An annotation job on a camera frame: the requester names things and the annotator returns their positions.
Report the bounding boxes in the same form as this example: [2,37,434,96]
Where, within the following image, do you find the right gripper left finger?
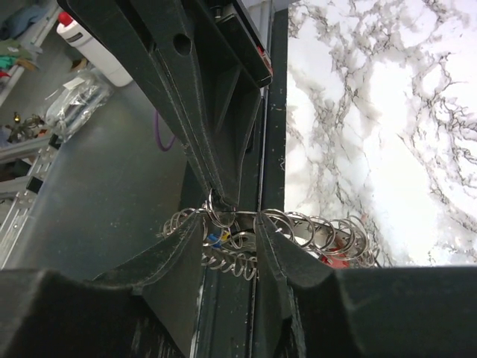
[1,214,203,357]

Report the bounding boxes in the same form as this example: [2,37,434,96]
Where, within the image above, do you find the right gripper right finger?
[256,216,476,357]

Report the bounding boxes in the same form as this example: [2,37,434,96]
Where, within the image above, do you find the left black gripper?
[59,1,273,207]

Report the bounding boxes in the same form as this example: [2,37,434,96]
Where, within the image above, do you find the metal disc with keyrings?
[156,188,381,280]

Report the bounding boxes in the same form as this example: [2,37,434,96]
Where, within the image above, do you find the red key tag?
[320,239,350,269]

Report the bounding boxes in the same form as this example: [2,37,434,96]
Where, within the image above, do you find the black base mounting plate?
[191,1,288,357]

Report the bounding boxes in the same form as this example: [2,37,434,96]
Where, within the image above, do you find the blue key tag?
[208,234,221,248]

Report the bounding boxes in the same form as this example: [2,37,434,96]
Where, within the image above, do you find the clear plastic bag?
[42,69,113,142]

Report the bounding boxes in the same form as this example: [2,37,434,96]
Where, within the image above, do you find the white plastic bottle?
[57,11,133,87]

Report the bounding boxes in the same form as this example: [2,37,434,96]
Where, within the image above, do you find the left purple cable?
[154,110,178,152]

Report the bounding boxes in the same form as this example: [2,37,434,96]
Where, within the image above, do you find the aluminium rail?
[1,134,61,267]

